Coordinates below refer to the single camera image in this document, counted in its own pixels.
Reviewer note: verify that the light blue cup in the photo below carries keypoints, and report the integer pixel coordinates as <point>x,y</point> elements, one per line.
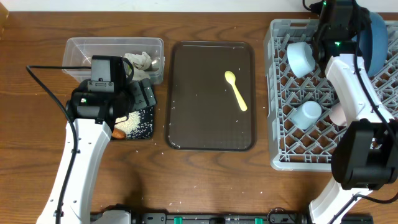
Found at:
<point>306,115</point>

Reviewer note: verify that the pink cup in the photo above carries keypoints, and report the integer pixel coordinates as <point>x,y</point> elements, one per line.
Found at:
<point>337,115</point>

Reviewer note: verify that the white rice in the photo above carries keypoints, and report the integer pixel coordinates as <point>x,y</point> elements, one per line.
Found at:
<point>138,125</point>

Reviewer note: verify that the white tissue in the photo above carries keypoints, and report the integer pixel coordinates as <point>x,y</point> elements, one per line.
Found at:
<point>140,64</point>

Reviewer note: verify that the orange carrot piece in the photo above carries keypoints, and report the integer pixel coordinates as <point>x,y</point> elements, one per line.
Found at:
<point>118,134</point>

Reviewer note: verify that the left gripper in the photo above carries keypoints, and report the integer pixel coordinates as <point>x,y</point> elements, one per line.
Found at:
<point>136,88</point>

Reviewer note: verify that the dark blue plate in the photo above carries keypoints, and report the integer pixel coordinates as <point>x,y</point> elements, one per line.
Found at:
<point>374,44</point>

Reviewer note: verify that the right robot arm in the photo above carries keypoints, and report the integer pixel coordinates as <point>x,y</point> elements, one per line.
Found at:
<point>350,45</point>

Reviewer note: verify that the brown serving tray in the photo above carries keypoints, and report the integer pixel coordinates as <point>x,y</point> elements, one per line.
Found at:
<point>202,111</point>

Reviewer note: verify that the grey dishwasher rack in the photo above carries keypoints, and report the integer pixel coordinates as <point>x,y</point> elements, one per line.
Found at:
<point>291,148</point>

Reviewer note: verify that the yellow plastic spoon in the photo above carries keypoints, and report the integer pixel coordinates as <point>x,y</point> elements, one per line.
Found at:
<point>231,79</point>

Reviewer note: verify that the clear plastic bin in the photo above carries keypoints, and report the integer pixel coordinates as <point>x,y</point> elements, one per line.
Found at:
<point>79,51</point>

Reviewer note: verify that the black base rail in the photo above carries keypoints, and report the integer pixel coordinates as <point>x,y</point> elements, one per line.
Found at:
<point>121,216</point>

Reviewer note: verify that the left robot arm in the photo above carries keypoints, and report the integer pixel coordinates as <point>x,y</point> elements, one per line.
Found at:
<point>95,107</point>

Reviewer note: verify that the black tray bin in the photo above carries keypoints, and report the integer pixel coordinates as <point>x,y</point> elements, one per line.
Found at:
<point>138,121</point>

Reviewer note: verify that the light blue rice bowl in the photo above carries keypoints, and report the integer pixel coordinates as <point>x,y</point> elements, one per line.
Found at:
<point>300,58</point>

